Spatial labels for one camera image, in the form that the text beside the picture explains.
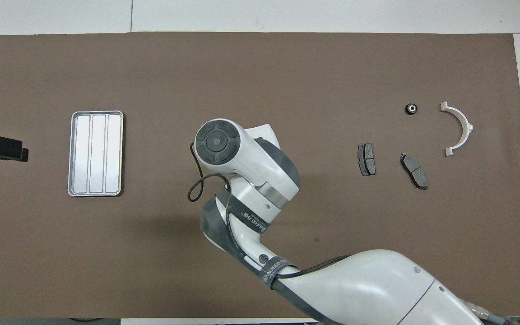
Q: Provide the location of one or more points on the black rectangular brake pad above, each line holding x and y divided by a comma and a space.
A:
367, 159

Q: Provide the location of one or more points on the brown table mat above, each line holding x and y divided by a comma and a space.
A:
151, 253

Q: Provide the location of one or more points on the dark grey angled brake pad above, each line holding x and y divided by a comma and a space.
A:
415, 171

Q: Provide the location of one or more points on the white curved plastic bracket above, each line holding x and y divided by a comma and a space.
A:
465, 124

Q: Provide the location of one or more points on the large black bearing gear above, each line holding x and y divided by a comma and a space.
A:
411, 109

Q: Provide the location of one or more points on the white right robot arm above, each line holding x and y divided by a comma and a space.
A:
260, 158

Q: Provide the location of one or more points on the silver metal tray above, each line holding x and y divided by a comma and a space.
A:
95, 153

